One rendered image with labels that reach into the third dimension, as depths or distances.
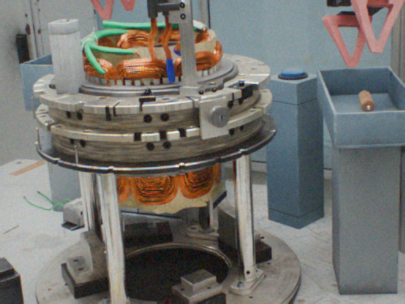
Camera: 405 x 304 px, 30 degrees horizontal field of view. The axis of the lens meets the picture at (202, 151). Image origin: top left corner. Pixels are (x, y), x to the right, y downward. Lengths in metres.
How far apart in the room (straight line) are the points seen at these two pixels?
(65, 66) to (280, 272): 0.43
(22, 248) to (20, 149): 2.17
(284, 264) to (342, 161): 0.20
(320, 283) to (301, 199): 0.20
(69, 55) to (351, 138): 0.36
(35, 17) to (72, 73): 2.32
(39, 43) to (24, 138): 0.44
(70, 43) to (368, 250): 0.49
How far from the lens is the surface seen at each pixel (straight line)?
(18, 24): 3.31
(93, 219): 1.17
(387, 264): 1.09
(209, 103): 0.89
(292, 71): 1.25
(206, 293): 1.02
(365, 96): 1.10
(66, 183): 1.42
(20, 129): 3.44
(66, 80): 0.97
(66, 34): 0.96
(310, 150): 1.27
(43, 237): 1.35
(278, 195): 1.30
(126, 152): 0.92
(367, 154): 1.02
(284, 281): 1.09
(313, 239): 1.26
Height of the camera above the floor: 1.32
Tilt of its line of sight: 18 degrees down
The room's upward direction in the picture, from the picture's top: 4 degrees counter-clockwise
